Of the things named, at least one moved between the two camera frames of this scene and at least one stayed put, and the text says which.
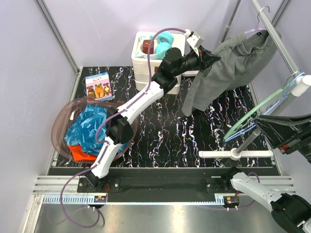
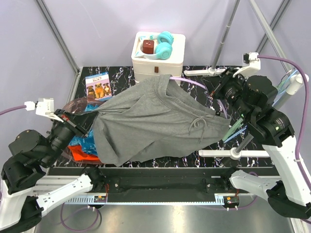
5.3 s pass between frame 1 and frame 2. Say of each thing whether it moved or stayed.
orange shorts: stayed
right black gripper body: moved
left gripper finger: moved
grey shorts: moved
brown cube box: stayed
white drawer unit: stayed
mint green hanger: moved
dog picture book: stayed
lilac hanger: moved
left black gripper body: moved
